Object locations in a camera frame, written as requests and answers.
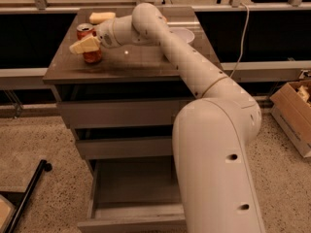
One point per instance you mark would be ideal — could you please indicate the red coke can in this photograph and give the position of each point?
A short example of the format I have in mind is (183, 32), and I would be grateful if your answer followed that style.
(83, 30)

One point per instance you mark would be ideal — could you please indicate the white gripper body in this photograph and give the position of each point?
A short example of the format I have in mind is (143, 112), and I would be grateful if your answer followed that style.
(105, 34)

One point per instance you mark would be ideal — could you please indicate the top drawer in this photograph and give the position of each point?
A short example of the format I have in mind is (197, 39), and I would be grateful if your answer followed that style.
(100, 114)

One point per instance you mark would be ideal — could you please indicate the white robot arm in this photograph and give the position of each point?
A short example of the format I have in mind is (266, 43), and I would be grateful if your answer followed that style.
(210, 133)

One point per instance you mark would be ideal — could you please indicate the open bottom drawer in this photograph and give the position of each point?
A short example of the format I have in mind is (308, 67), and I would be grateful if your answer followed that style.
(132, 195)

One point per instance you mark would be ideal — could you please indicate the middle drawer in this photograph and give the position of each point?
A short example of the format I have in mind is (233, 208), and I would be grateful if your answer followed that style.
(124, 148)

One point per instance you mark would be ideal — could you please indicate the black metal bar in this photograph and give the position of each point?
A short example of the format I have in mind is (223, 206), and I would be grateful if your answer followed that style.
(18, 201)

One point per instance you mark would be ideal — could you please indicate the cardboard box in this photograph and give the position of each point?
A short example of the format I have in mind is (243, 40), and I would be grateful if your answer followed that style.
(291, 109)

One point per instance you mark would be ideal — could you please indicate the yellow sponge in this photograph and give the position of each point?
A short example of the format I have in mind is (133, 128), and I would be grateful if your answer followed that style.
(96, 18)

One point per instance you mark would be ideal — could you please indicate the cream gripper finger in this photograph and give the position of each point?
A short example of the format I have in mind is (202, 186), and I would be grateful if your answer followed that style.
(87, 44)

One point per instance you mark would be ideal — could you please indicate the white bowl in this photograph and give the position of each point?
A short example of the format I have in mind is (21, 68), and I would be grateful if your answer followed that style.
(184, 34)

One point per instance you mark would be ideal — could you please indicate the grey drawer cabinet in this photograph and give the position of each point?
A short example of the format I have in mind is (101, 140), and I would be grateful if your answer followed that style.
(126, 73)

